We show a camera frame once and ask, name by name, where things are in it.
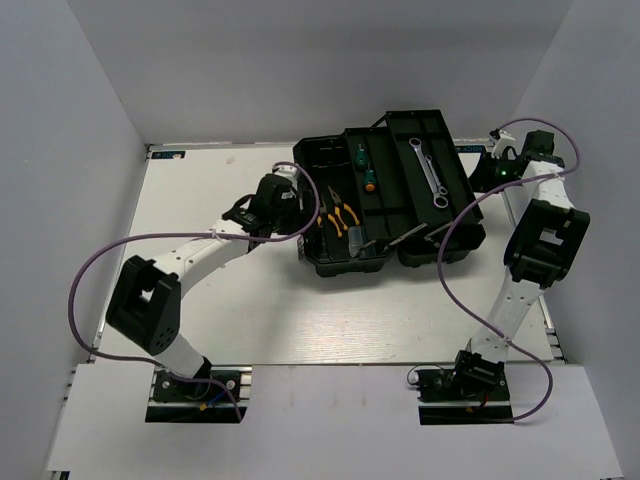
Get small silver ratchet wrench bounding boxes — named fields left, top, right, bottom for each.
left=424, top=155, right=448, bottom=196

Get yellow handled long nose pliers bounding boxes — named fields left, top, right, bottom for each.
left=328, top=186, right=361, bottom=231

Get black plastic toolbox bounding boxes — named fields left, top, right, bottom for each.
left=293, top=109, right=486, bottom=277

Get small yellow handled pliers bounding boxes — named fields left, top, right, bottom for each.
left=316, top=196, right=327, bottom=228

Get green handled screwdriver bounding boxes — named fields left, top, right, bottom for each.
left=354, top=144, right=368, bottom=171
left=363, top=168, right=377, bottom=193

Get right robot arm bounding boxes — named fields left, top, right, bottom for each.
left=451, top=130, right=591, bottom=399

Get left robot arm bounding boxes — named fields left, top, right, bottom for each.
left=105, top=162, right=310, bottom=399

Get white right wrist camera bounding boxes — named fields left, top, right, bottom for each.
left=489, top=128, right=516, bottom=159

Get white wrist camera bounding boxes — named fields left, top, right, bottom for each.
left=272, top=162, right=301, bottom=189
left=489, top=128, right=516, bottom=159

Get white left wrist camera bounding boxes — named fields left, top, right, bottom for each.
left=272, top=162, right=301, bottom=189

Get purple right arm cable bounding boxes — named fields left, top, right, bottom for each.
left=436, top=117, right=584, bottom=425

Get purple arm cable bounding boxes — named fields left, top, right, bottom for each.
left=67, top=160, right=321, bottom=421
left=436, top=117, right=584, bottom=425

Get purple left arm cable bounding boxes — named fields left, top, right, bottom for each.
left=67, top=160, right=321, bottom=421

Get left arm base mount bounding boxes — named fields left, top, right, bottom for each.
left=145, top=367, right=252, bottom=424

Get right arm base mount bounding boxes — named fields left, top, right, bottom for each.
left=406, top=364, right=513, bottom=426

